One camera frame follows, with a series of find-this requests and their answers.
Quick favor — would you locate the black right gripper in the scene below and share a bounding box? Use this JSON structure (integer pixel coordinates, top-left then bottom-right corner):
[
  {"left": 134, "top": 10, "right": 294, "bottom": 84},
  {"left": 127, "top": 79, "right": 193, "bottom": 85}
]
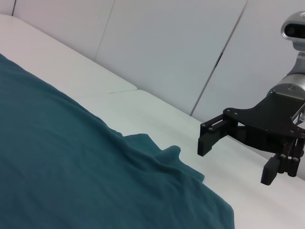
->
[{"left": 197, "top": 92, "right": 305, "bottom": 186}]

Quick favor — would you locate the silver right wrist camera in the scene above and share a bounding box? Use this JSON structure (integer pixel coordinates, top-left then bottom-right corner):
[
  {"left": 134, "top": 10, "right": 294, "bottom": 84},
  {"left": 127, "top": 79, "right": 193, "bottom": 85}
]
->
[{"left": 280, "top": 10, "right": 305, "bottom": 52}]

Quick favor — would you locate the dark teal shirt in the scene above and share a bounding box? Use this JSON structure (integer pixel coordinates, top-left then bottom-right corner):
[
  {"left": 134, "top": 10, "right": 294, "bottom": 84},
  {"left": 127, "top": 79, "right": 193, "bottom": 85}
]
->
[{"left": 0, "top": 53, "right": 235, "bottom": 229}]

